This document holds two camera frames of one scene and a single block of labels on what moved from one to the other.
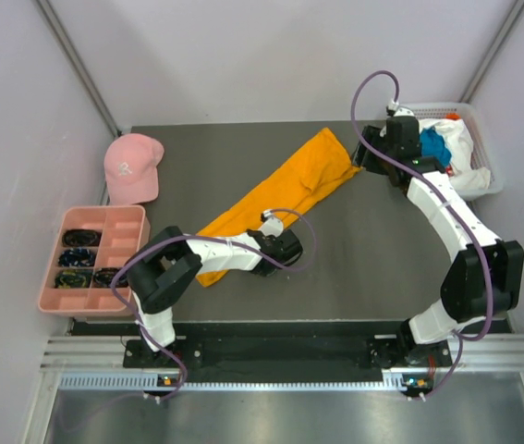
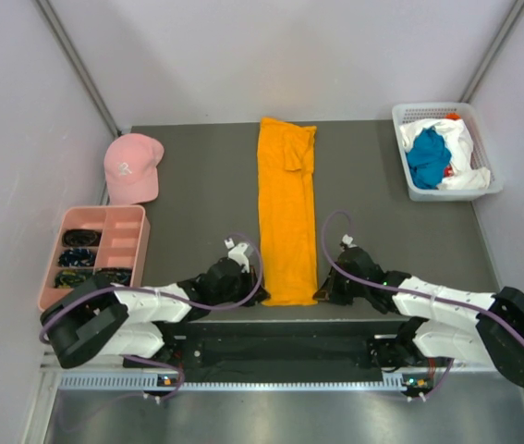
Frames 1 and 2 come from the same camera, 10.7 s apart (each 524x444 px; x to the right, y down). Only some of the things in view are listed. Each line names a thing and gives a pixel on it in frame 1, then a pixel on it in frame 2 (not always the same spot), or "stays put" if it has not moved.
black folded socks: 81,238 stays put
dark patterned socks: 103,277 stays put
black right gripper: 367,163 -> 330,291
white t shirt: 464,177 stays put
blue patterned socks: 78,257 stays put
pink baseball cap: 130,168 stays put
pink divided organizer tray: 125,230 stays put
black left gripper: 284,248 -> 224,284
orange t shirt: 313,168 -> 286,158
